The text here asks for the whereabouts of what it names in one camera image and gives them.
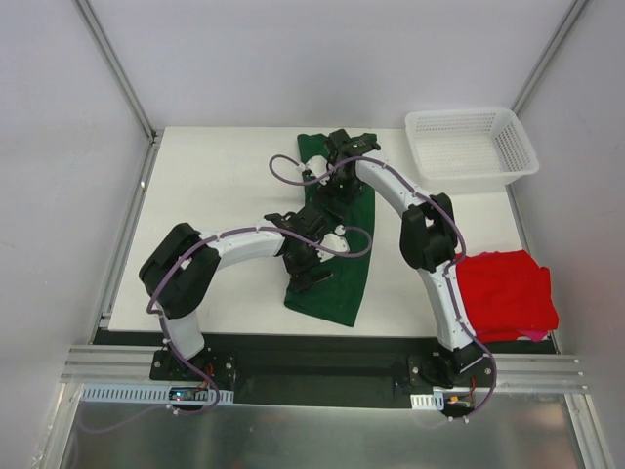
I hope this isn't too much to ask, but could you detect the white cable duct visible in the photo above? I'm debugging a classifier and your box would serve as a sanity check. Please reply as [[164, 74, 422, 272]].
[[410, 391, 444, 411], [81, 384, 234, 405]]

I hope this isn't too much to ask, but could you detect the white plastic basket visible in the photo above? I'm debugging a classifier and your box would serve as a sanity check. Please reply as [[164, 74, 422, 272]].
[[404, 107, 539, 193]]

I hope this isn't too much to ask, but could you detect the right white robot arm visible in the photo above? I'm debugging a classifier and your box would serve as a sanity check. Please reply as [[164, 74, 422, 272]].
[[312, 129, 484, 389]]

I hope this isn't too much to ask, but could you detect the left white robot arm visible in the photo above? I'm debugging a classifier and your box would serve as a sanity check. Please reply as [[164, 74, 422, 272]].
[[139, 206, 350, 380]]

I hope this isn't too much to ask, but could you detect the pink folded t shirt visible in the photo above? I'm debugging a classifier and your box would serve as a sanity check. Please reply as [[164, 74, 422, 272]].
[[519, 330, 549, 342]]

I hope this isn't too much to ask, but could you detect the red folded t shirt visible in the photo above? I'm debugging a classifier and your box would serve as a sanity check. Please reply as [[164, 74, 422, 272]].
[[457, 250, 560, 343]]

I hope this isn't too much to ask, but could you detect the left white cable duct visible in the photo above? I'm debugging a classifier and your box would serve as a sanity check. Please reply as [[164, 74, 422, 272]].
[[81, 384, 234, 405]]

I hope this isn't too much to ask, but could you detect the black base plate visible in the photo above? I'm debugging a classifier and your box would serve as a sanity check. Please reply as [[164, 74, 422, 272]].
[[149, 331, 497, 406]]

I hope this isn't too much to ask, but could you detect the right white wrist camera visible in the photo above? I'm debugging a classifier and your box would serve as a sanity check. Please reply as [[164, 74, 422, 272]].
[[303, 155, 331, 186]]

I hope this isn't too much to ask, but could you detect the green t shirt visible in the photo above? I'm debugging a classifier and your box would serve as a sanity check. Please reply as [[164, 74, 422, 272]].
[[283, 131, 378, 328]]

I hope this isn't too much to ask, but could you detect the aluminium frame rail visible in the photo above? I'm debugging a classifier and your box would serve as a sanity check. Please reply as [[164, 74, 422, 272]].
[[61, 345, 591, 394]]

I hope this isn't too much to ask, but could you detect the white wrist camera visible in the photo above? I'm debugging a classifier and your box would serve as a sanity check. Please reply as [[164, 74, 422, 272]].
[[318, 225, 350, 262], [303, 155, 331, 186]]

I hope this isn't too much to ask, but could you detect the right white cable duct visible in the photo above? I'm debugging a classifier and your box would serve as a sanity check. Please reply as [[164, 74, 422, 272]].
[[410, 391, 444, 411]]

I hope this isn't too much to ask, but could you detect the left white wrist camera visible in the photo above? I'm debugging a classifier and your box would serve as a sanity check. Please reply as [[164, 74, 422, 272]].
[[318, 225, 350, 262]]

